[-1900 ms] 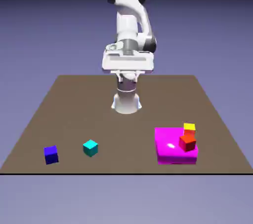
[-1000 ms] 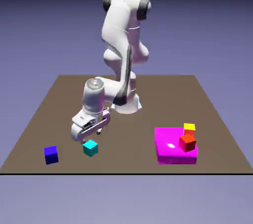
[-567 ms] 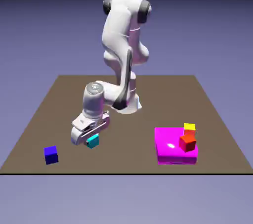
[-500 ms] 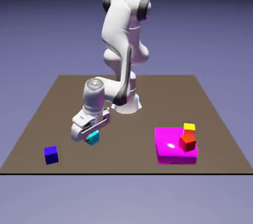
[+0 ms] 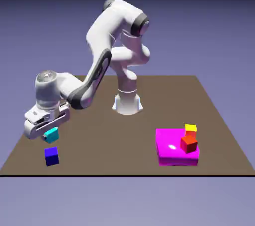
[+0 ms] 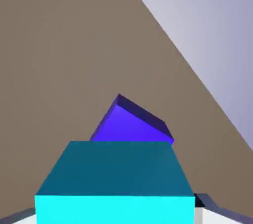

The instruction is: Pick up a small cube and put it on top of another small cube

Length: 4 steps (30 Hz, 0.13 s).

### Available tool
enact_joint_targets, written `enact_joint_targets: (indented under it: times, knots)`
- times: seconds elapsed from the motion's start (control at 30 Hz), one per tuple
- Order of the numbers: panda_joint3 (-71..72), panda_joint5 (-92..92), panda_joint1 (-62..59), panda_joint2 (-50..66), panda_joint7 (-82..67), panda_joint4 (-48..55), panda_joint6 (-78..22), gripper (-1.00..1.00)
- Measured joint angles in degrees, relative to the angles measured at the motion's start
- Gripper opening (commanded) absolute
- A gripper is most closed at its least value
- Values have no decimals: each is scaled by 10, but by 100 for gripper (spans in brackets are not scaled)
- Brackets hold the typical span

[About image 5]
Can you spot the small red cube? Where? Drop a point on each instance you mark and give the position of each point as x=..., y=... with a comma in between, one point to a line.
x=189, y=143

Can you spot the large magenta box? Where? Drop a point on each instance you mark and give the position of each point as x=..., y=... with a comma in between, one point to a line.
x=171, y=150

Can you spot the small cyan cube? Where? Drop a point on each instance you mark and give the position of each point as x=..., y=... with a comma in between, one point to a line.
x=51, y=135

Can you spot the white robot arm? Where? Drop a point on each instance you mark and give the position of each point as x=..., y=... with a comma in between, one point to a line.
x=111, y=30

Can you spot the small yellow cube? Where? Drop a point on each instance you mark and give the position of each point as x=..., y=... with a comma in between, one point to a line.
x=190, y=129

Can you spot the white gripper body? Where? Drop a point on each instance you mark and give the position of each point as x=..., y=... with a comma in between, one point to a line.
x=49, y=123

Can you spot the small blue cube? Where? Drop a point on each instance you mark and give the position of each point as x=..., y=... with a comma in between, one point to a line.
x=51, y=156

